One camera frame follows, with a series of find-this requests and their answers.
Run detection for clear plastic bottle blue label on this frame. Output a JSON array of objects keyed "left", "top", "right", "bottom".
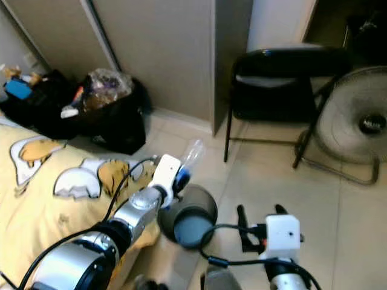
[{"left": 177, "top": 139, "right": 205, "bottom": 189}]

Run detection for round grey trash bin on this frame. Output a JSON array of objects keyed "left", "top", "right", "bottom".
[{"left": 157, "top": 184, "right": 218, "bottom": 250}]

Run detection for black bag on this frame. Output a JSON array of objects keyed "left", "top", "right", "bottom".
[{"left": 0, "top": 69, "right": 152, "bottom": 155}]

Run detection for orange yellow cartoon blanket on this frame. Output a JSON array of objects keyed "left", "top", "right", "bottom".
[{"left": 0, "top": 124, "right": 161, "bottom": 290}]

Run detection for black folding chair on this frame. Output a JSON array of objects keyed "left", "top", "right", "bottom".
[{"left": 224, "top": 47, "right": 354, "bottom": 170}]

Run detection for round floor fan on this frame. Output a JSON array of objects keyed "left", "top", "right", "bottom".
[{"left": 295, "top": 65, "right": 387, "bottom": 185}]

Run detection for crumpled clear plastic bag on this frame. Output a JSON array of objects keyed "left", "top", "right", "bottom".
[{"left": 62, "top": 68, "right": 135, "bottom": 118}]

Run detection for grey sliding door wardrobe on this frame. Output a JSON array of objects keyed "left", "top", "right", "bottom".
[{"left": 0, "top": 0, "right": 253, "bottom": 135}]

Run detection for small blue packet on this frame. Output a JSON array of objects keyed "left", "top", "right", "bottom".
[{"left": 5, "top": 79, "right": 33, "bottom": 100}]

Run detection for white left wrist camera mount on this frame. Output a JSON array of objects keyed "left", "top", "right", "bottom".
[{"left": 150, "top": 154, "right": 183, "bottom": 206}]

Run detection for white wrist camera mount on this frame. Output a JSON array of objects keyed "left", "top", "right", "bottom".
[
  {"left": 150, "top": 154, "right": 183, "bottom": 206},
  {"left": 264, "top": 214, "right": 302, "bottom": 261}
]

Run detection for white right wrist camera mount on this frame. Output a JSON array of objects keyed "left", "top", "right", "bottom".
[{"left": 264, "top": 214, "right": 302, "bottom": 261}]

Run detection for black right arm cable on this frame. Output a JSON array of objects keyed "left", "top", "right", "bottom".
[{"left": 200, "top": 224, "right": 324, "bottom": 290}]

